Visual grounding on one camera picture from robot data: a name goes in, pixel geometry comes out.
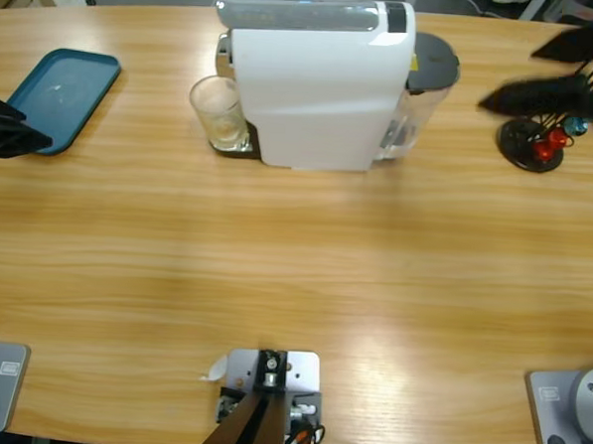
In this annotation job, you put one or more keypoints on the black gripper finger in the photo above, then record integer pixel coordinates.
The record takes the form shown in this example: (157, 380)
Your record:
(12, 140)
(1, 108)

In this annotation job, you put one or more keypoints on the blue plastic tray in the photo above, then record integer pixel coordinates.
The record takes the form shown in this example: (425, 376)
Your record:
(65, 85)

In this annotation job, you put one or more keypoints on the clear drinking glass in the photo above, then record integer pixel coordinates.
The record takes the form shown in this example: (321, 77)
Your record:
(222, 123)

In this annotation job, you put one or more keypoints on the blue coffee capsule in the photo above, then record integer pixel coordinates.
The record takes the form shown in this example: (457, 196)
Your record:
(576, 127)

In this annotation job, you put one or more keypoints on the white capsule coffee machine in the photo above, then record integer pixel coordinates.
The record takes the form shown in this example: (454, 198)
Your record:
(313, 98)

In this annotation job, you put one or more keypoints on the black capsule holder with rods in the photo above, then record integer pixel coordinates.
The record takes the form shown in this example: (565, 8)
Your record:
(517, 139)

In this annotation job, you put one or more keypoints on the clear water tank dark lid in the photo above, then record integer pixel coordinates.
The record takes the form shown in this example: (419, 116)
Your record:
(434, 60)

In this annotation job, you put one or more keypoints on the white tape tab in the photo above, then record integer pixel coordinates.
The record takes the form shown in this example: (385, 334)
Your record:
(216, 369)

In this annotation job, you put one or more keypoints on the dark camera post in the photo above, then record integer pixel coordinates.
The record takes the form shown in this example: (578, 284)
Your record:
(268, 379)

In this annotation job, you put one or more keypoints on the white camera mounting block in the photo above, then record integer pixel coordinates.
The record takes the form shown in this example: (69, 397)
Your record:
(304, 366)

